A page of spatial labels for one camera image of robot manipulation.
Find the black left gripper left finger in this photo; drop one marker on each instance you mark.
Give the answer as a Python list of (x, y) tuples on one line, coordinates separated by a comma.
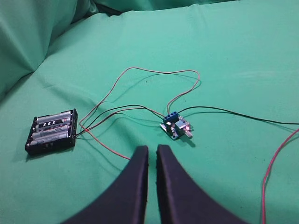
[(124, 201)]

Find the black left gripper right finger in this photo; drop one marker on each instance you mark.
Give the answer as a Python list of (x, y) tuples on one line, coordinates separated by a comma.
[(181, 200)]

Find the blue motor controller board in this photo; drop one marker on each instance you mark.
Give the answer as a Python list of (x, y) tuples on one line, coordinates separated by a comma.
[(175, 126)]

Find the black battery holder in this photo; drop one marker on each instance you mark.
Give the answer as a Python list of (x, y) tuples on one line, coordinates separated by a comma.
[(54, 143)]

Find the silver AA battery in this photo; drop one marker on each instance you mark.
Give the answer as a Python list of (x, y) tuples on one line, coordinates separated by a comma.
[(53, 117)]

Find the grey AA battery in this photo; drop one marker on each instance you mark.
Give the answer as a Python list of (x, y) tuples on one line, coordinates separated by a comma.
[(40, 135)]

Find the black striped AA battery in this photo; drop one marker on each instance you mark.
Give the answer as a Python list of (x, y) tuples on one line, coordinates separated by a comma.
[(51, 124)]

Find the green cloth backdrop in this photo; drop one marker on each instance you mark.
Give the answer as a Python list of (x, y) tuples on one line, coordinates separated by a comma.
[(41, 46)]

